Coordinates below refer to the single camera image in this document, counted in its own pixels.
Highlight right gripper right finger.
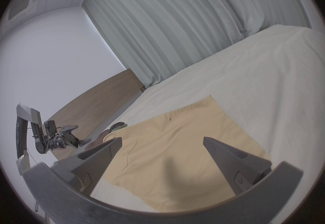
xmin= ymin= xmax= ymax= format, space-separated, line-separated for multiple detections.
xmin=203 ymin=136 xmax=273 ymax=196

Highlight bed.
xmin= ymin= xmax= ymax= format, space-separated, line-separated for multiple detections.
xmin=47 ymin=24 xmax=325 ymax=212

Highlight green garment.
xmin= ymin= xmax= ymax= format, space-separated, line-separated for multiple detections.
xmin=109 ymin=122 xmax=129 ymax=133

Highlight brown garment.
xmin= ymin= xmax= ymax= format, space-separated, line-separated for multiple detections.
xmin=85 ymin=130 xmax=113 ymax=150

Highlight beige shorts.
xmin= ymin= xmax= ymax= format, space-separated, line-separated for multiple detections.
xmin=103 ymin=95 xmax=273 ymax=212

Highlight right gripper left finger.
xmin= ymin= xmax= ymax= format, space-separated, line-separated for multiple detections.
xmin=54 ymin=137 xmax=123 ymax=195

